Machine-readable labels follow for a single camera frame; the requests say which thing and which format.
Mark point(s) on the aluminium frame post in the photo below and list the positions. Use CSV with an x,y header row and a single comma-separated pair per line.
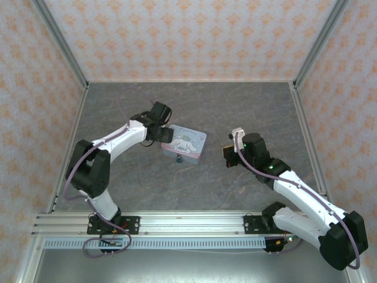
x,y
61,41
320,41

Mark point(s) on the aluminium table side rail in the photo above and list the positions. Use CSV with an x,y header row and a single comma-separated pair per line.
x,y
303,118
77,115

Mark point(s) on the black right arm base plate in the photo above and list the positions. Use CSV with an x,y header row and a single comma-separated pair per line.
x,y
250,224

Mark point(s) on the grey metal sheet panel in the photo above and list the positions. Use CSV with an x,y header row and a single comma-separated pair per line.
x,y
188,268

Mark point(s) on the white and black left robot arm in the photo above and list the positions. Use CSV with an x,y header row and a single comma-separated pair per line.
x,y
123,135

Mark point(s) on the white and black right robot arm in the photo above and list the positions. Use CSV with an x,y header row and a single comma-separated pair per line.
x,y
300,188

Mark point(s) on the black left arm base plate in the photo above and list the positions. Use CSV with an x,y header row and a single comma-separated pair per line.
x,y
131,224

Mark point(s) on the cartoon dog tin box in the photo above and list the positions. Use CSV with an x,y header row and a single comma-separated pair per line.
x,y
188,141

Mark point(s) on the small teal padlock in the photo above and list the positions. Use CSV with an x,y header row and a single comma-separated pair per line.
x,y
178,159

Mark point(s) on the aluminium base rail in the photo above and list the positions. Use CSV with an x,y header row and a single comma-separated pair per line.
x,y
191,224

